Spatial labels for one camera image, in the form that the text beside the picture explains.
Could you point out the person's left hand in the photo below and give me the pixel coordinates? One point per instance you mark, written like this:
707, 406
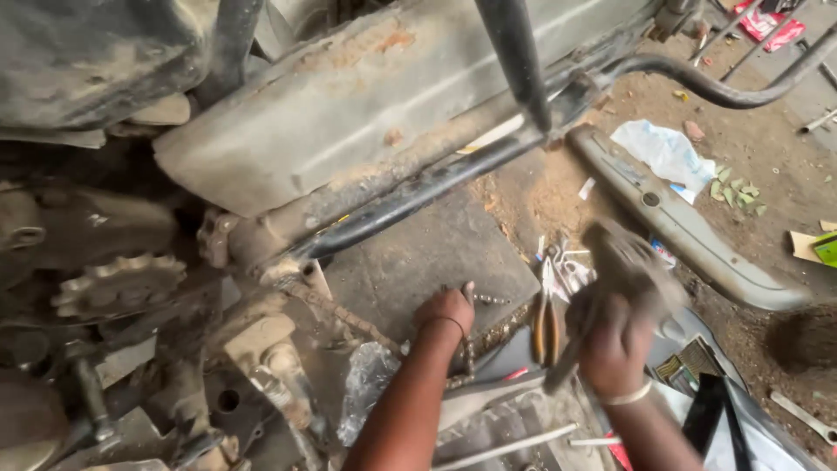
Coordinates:
447, 307

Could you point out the person's right hand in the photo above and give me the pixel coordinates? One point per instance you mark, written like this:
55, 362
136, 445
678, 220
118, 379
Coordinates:
614, 350

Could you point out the person's left fingers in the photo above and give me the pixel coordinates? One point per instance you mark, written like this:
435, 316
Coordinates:
467, 295

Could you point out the person's right fingers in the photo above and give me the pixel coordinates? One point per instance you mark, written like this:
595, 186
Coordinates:
588, 314

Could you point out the grey metal hammer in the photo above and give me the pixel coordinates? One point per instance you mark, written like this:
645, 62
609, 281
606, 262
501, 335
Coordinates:
611, 288

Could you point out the black thread wrist band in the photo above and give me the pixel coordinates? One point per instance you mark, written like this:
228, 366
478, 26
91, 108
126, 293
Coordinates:
447, 320

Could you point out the flat grey stone slab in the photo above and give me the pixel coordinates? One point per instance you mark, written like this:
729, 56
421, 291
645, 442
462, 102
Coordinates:
425, 261

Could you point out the metal wrist bangle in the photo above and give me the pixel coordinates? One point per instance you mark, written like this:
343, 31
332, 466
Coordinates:
626, 396

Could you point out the clear plastic wrap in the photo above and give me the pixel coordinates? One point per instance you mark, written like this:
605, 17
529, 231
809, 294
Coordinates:
366, 386

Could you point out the long metal rod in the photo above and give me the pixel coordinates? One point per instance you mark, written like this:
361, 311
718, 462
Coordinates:
507, 446

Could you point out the white crumpled plastic bag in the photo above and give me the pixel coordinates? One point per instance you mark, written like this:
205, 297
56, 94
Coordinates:
664, 154

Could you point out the scattered green leaves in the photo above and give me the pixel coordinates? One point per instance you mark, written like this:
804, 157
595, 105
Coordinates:
737, 192

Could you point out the silver spanner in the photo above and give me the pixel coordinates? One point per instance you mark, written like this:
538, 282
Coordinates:
803, 415

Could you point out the yellow green cardboard box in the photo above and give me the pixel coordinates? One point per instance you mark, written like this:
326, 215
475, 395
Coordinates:
817, 247

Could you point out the black curved metal pipe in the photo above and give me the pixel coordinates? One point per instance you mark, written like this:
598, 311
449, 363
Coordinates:
726, 85

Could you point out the red plastic packet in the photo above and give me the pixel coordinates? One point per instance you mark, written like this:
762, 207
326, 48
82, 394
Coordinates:
766, 23

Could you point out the dusty motorcycle frame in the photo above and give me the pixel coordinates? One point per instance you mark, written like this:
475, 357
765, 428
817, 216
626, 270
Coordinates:
274, 170

